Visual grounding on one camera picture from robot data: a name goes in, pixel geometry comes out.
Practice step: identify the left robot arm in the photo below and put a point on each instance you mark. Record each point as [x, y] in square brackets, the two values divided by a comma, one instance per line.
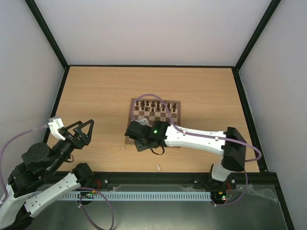
[19, 204]

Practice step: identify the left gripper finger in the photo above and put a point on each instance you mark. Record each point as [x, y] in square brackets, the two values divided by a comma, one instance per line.
[83, 132]
[71, 130]

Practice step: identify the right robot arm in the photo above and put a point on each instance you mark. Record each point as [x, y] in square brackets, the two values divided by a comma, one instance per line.
[229, 145]

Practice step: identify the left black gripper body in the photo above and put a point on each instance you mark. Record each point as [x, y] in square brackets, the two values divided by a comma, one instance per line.
[79, 143]

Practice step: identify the wooden chess board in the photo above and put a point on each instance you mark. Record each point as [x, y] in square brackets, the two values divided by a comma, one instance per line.
[158, 120]

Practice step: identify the white slotted cable duct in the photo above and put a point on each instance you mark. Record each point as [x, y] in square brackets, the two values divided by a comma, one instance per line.
[138, 196]

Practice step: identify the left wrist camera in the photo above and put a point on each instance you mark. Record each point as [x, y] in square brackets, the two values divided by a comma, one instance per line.
[55, 124]

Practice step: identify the black aluminium frame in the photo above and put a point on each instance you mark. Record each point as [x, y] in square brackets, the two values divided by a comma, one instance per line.
[146, 178]

